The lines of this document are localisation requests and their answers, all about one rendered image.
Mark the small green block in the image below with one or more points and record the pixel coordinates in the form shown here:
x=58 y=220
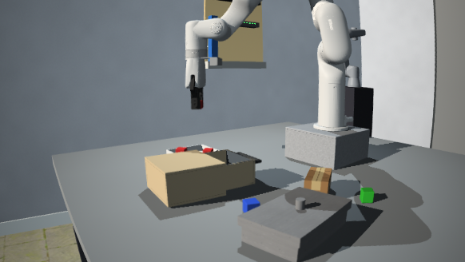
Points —
x=366 y=195

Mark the light wooden cabinet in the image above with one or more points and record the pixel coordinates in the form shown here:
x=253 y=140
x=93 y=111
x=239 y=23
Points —
x=192 y=176

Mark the blue block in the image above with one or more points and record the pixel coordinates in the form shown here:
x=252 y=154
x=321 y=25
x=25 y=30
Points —
x=250 y=203

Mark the brown cardboard box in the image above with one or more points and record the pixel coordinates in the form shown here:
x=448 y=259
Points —
x=318 y=179

